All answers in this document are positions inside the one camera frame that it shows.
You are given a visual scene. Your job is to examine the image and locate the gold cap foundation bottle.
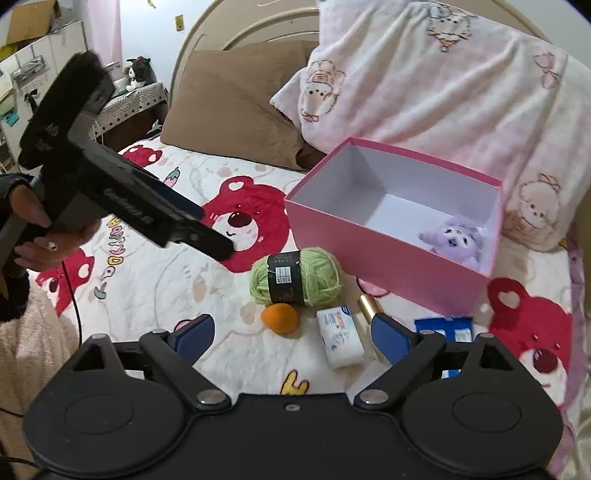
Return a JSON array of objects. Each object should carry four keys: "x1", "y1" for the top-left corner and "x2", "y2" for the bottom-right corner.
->
[{"x1": 358, "y1": 294, "x2": 386, "y2": 363}]

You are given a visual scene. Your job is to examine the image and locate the white tissue pack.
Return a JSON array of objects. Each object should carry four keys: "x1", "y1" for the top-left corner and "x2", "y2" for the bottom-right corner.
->
[{"x1": 317, "y1": 305, "x2": 365, "y2": 369}]

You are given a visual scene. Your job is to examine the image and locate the orange makeup sponge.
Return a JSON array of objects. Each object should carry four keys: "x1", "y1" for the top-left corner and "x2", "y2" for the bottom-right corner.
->
[{"x1": 262, "y1": 303, "x2": 300, "y2": 335}]

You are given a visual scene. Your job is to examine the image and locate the fuzzy cream sleeve forearm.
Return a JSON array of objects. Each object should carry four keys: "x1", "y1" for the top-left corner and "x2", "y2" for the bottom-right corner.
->
[{"x1": 1, "y1": 276, "x2": 79, "y2": 479}]

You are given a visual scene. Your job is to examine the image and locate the person left hand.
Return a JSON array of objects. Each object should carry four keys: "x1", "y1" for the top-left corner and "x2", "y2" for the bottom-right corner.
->
[{"x1": 9, "y1": 184, "x2": 101, "y2": 272}]

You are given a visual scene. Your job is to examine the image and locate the blue wet wipes pack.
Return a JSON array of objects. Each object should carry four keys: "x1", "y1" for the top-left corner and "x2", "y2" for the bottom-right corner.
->
[{"x1": 415, "y1": 316, "x2": 474, "y2": 379}]

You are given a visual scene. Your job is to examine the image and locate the nightstand with patterned cloth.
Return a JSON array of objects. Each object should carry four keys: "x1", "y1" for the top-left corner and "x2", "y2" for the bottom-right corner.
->
[{"x1": 90, "y1": 82, "x2": 168, "y2": 151}]

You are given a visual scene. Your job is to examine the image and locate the bear print bed sheet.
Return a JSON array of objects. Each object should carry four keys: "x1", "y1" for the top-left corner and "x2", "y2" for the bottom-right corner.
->
[{"x1": 27, "y1": 140, "x2": 591, "y2": 480}]

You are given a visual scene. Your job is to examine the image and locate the black white cat plush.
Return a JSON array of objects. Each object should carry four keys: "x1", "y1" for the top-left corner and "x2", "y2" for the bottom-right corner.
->
[{"x1": 125, "y1": 56, "x2": 155, "y2": 92}]

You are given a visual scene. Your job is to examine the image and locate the white wardrobe cabinet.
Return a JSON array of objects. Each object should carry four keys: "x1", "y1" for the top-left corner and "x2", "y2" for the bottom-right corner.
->
[{"x1": 1, "y1": 21, "x2": 87, "y2": 173}]

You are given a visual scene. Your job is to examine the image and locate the purple plush toy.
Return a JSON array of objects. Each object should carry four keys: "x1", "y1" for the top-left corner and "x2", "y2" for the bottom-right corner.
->
[{"x1": 418, "y1": 215, "x2": 483, "y2": 271}]

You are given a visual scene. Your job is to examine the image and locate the brown pillow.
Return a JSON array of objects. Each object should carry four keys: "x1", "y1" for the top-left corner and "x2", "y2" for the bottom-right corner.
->
[{"x1": 160, "y1": 40, "x2": 325, "y2": 171}]

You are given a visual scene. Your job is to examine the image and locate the pink cardboard box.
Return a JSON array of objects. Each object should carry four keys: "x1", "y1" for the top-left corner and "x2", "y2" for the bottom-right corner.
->
[{"x1": 284, "y1": 138, "x2": 504, "y2": 316}]

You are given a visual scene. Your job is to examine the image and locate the cardboard box on cabinet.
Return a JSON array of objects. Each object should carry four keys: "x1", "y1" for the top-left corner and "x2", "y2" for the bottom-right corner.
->
[{"x1": 1, "y1": 1, "x2": 61, "y2": 46}]

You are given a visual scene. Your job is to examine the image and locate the beige bed headboard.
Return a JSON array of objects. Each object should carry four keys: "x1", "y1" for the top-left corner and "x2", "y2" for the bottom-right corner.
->
[{"x1": 168, "y1": 0, "x2": 550, "y2": 105}]

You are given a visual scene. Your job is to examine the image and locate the pink cartoon blanket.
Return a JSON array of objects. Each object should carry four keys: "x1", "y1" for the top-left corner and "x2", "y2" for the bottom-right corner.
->
[{"x1": 270, "y1": 1, "x2": 590, "y2": 251}]

